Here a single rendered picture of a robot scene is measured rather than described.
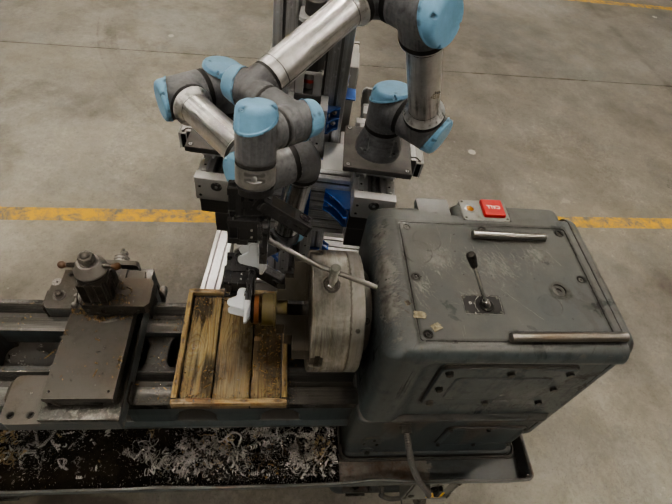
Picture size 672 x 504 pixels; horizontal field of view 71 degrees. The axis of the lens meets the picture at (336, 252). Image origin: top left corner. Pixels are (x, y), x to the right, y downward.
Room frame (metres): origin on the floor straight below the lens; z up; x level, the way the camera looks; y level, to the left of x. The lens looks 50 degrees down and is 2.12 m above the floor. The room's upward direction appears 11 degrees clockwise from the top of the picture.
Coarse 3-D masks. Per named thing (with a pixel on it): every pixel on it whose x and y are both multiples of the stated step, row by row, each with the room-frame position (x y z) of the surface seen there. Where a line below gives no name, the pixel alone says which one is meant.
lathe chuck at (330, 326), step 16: (320, 256) 0.74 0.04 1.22; (336, 256) 0.75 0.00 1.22; (320, 272) 0.68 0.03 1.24; (320, 288) 0.64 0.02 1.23; (320, 304) 0.60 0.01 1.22; (336, 304) 0.61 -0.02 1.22; (320, 320) 0.57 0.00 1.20; (336, 320) 0.58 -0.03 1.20; (320, 336) 0.55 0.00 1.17; (336, 336) 0.56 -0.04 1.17; (320, 352) 0.53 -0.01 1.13; (336, 352) 0.54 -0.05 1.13; (320, 368) 0.52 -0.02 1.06; (336, 368) 0.53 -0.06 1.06
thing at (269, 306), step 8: (256, 296) 0.66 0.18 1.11; (264, 296) 0.66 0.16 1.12; (272, 296) 0.66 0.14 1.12; (256, 304) 0.63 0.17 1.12; (264, 304) 0.64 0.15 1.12; (272, 304) 0.64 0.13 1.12; (280, 304) 0.65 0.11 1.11; (256, 312) 0.62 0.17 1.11; (264, 312) 0.62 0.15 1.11; (272, 312) 0.62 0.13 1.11; (280, 312) 0.63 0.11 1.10; (256, 320) 0.61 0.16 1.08; (264, 320) 0.61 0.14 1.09; (272, 320) 0.61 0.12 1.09
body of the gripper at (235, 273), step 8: (232, 256) 0.78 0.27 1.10; (232, 264) 0.75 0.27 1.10; (240, 264) 0.76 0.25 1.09; (224, 272) 0.71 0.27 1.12; (232, 272) 0.71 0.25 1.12; (240, 272) 0.72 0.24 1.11; (248, 272) 0.73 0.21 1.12; (256, 272) 0.75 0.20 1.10; (224, 280) 0.69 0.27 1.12; (232, 280) 0.69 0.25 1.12; (240, 280) 0.70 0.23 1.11; (232, 288) 0.69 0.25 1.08; (224, 296) 0.68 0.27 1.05; (232, 296) 0.69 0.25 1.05
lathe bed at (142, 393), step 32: (0, 320) 0.58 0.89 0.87; (32, 320) 0.60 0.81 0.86; (64, 320) 0.62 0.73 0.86; (160, 320) 0.67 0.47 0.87; (0, 352) 0.52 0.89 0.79; (32, 352) 0.55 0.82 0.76; (160, 352) 0.59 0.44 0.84; (288, 352) 0.71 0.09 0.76; (0, 384) 0.41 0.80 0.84; (288, 384) 0.57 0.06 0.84; (320, 384) 0.58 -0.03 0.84; (352, 384) 0.60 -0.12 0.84; (128, 416) 0.43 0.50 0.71; (160, 416) 0.44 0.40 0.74; (192, 416) 0.47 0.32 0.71; (224, 416) 0.48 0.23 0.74; (256, 416) 0.50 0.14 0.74; (288, 416) 0.52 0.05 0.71; (320, 416) 0.53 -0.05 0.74
